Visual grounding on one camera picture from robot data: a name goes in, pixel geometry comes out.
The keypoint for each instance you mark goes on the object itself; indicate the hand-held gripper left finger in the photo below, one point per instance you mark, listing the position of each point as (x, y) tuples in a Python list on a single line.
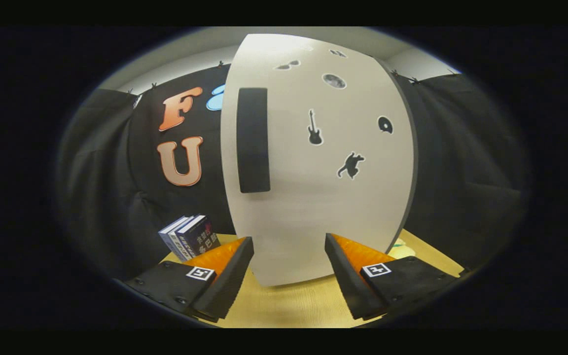
[(227, 281)]

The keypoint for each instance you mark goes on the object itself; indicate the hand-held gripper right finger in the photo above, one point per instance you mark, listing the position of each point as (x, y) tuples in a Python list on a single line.
[(345, 276)]

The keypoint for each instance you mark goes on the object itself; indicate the yellow plush toy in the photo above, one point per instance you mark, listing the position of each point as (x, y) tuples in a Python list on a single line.
[(405, 253)]

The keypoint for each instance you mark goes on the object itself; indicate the light blue book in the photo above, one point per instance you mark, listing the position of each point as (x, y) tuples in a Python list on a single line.
[(166, 239)]

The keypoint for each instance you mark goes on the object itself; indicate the black backdrop cloth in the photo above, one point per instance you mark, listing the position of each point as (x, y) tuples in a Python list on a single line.
[(461, 162)]

